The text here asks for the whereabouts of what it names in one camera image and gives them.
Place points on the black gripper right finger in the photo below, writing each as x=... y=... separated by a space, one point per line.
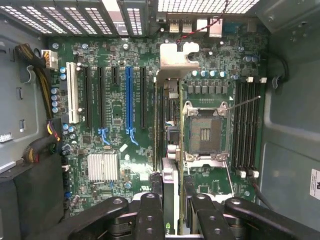
x=207 y=220

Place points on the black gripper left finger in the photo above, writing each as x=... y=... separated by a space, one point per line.
x=150 y=217

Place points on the metal socket cover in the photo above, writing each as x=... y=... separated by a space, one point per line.
x=205 y=165

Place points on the silver chipset heatsink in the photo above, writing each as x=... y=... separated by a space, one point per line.
x=102 y=167

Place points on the CPU socket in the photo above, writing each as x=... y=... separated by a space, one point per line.
x=206 y=132

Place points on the green motherboard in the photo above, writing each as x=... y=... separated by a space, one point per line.
x=112 y=112

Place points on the long black expansion slot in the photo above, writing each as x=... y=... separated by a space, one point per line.
x=101 y=100
x=87 y=100
x=143 y=100

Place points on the blue expansion slot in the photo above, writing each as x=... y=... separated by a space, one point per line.
x=129 y=100

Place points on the black plastic shroud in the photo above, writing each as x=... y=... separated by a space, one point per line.
x=32 y=195

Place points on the thin locking lever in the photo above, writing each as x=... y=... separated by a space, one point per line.
x=243 y=103

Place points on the white expansion slot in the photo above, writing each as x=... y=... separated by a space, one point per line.
x=72 y=95

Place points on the short black expansion slot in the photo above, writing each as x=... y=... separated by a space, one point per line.
x=114 y=76

